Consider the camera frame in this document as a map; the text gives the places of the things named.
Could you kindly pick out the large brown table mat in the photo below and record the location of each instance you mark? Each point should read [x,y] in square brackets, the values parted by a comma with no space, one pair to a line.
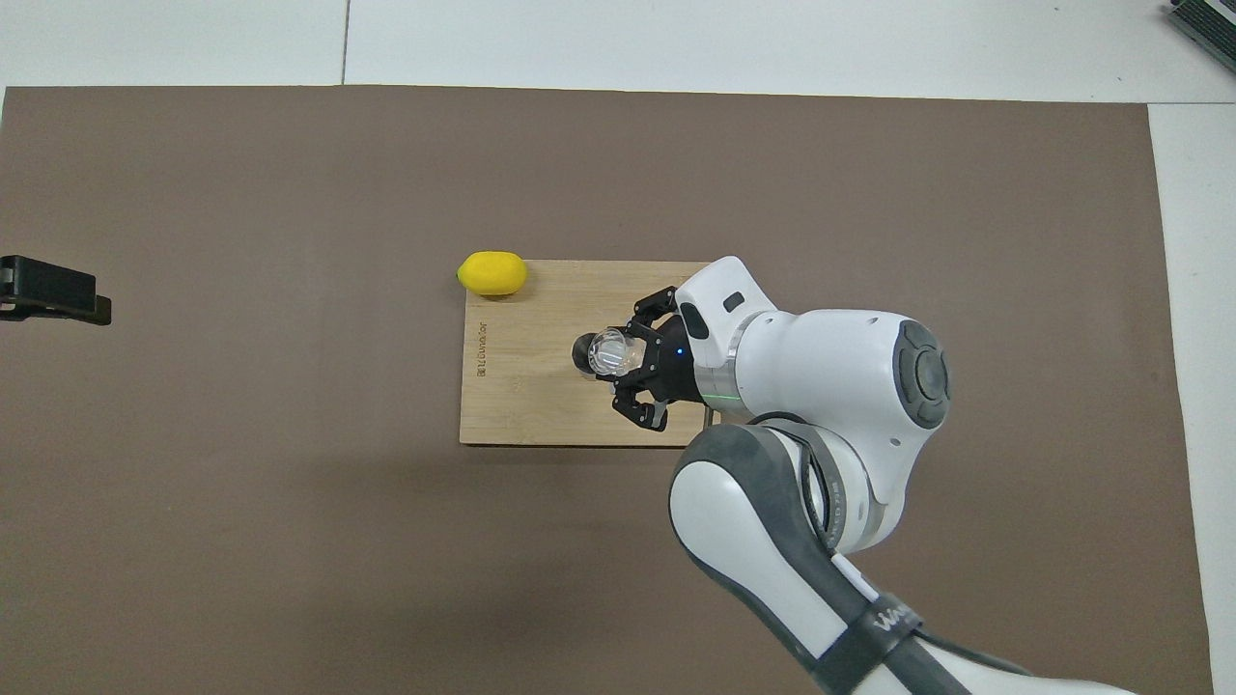
[290,483]

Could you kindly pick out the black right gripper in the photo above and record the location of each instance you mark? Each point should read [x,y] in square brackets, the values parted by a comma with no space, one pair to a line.
[671,365]

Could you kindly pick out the bamboo cutting board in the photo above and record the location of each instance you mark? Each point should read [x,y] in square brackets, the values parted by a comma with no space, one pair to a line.
[521,396]

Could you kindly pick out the grey ribbed device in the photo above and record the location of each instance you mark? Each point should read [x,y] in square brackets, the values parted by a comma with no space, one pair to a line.
[1207,24]

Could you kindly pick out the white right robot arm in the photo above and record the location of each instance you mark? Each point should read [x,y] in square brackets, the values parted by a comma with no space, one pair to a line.
[821,376]

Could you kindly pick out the steel double jigger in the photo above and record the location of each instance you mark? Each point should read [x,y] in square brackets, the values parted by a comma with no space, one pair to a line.
[581,355]

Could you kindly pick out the yellow lemon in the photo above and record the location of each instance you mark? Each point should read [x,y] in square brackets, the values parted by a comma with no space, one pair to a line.
[492,273]

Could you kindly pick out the small clear glass cup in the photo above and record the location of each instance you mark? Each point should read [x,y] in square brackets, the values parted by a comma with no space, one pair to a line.
[613,352]

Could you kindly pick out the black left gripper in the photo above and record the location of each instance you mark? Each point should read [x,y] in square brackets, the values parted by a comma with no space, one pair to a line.
[8,288]

